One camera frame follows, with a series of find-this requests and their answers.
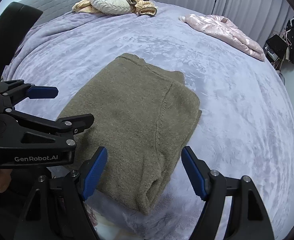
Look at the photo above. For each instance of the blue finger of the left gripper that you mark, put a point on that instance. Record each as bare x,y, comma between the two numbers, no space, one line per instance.
28,133
14,91

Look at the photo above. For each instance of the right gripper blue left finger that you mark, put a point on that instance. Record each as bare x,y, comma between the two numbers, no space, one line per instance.
56,209

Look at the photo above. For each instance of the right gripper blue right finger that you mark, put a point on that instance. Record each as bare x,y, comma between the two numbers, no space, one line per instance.
248,218

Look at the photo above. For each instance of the olive brown knit sweater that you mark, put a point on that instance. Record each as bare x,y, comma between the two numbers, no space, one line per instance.
143,116

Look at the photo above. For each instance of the white round pleated cushion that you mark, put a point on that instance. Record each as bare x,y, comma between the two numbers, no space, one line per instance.
112,7

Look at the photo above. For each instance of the peach beige crumpled garment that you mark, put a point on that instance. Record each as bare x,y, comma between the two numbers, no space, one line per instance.
139,7

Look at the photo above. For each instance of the pink satin padded jacket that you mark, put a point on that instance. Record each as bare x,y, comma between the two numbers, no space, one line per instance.
222,28

